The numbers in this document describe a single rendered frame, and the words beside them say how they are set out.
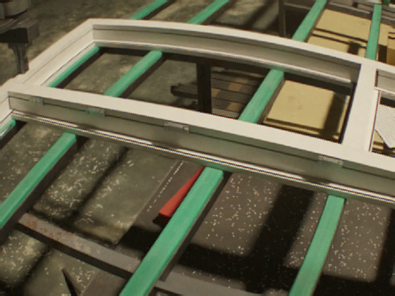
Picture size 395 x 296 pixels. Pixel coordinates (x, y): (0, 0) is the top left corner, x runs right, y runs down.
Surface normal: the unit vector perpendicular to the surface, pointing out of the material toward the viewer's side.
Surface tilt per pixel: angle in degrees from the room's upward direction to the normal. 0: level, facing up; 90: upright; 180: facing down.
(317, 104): 0
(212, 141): 90
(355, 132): 0
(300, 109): 0
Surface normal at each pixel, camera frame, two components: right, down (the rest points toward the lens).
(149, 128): -0.39, 0.56
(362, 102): -0.03, -0.80
